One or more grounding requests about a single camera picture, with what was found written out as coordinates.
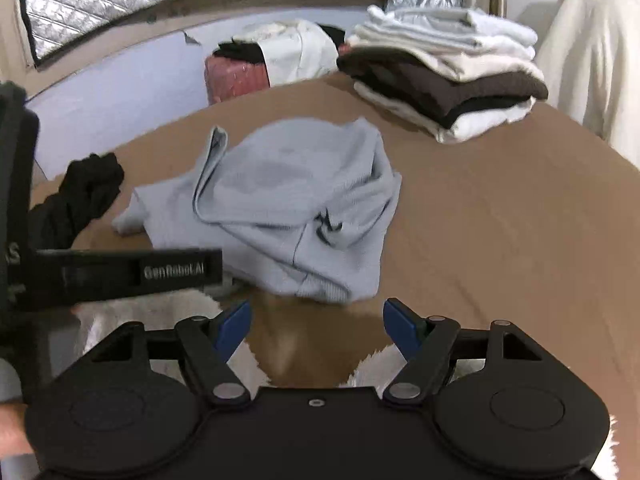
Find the white folded garment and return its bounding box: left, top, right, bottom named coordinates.
left=354, top=82, right=538, bottom=145

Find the brown fleece sweater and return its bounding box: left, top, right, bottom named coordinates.
left=337, top=48, right=550, bottom=117

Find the white folded shirt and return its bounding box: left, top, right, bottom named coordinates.
left=347, top=25, right=537, bottom=63

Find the light grey folded shirt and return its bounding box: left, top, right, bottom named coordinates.
left=367, top=5, right=538, bottom=46

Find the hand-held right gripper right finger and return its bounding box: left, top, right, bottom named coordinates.
left=382, top=298, right=546, bottom=405

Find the black folded garment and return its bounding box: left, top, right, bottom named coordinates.
left=432, top=92, right=537, bottom=130

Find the light grey-blue sweater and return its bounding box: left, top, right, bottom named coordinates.
left=111, top=116, right=403, bottom=305

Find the black crumpled garment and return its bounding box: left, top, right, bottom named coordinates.
left=27, top=152, right=126, bottom=252

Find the white buttoned coat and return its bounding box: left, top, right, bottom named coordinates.
left=534, top=0, right=640, bottom=167

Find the pink storage box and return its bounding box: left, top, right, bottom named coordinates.
left=204, top=54, right=272, bottom=107

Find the white fluffy blanket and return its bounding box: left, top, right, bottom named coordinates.
left=74, top=287, right=403, bottom=393

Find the black cloth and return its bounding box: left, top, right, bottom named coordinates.
left=214, top=39, right=267, bottom=65

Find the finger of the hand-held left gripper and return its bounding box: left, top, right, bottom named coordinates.
left=30, top=247, right=224, bottom=312

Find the white jacket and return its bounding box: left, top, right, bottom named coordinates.
left=232, top=18, right=342, bottom=87

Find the person's left hand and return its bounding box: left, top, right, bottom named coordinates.
left=0, top=401, right=32, bottom=457

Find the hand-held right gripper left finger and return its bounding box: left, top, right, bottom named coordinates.
left=90, top=299, right=253, bottom=406

